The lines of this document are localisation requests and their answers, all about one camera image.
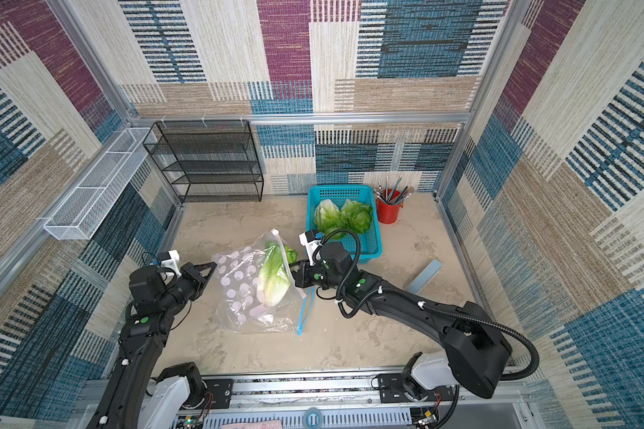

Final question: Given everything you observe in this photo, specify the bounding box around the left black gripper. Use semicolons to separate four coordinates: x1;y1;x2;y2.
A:
157;261;216;313

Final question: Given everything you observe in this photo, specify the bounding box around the pink-zip dotted bag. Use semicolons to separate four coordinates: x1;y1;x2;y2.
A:
212;229;296;306

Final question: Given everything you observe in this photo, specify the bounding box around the chinese cabbage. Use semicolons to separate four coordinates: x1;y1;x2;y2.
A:
341;199;373;234
314;199;347;237

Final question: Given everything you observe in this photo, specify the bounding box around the blue-zip clear bag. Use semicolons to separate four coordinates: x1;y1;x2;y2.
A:
216;283;314;335

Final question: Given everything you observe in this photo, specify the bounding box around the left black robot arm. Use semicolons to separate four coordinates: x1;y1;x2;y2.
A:
87;262;234;428

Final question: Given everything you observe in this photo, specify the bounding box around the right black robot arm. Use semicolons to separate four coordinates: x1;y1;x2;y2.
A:
293;230;540;400

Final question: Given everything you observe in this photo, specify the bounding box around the teal plastic basket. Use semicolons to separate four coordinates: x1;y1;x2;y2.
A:
306;184;383;264

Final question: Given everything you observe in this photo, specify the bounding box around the red pen cup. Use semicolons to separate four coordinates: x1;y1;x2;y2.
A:
376;193;404;225

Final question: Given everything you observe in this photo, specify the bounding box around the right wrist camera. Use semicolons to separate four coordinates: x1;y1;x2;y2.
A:
299;229;323;266

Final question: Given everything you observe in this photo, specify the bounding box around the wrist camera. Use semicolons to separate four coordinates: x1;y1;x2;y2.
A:
299;229;323;266
157;250;181;277

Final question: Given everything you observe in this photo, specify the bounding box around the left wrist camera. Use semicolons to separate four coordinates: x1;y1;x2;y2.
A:
157;250;181;277

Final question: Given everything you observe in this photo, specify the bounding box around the black wire shelf rack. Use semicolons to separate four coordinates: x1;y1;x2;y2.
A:
143;120;264;203

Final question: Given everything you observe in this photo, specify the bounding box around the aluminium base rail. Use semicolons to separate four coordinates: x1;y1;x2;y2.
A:
170;366;545;428

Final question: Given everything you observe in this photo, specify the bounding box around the white wire mesh tray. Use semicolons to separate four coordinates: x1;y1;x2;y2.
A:
44;128;150;241

